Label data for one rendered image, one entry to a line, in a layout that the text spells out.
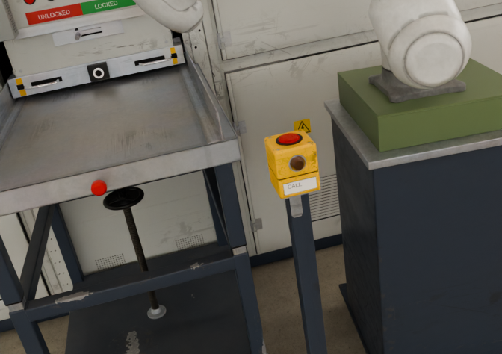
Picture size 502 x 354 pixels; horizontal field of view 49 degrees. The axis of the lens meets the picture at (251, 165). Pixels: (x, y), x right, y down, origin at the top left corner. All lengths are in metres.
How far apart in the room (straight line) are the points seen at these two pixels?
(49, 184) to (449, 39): 0.84
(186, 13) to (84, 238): 1.01
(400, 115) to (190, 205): 1.00
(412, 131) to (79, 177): 0.74
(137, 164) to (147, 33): 0.68
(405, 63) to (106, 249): 1.37
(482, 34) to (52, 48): 1.46
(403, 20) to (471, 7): 1.06
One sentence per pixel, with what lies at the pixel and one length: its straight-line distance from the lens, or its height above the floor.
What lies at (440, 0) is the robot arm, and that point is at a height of 1.09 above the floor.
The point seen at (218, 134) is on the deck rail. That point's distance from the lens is 1.23.
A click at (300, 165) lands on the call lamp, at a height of 0.87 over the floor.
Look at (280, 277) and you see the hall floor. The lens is 2.15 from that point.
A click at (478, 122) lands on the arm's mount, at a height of 0.78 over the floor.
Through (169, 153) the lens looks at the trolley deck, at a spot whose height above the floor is 0.85.
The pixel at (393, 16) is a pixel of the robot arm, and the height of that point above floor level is 1.07.
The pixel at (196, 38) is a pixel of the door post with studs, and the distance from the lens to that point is 1.83.
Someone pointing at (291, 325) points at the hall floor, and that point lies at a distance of 1.95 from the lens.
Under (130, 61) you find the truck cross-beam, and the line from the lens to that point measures 1.80.
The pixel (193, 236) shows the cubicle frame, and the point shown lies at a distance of 2.10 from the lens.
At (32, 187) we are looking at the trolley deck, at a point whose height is 0.84.
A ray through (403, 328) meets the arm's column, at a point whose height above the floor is 0.24.
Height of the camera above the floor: 1.32
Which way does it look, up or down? 26 degrees down
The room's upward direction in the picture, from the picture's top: 10 degrees counter-clockwise
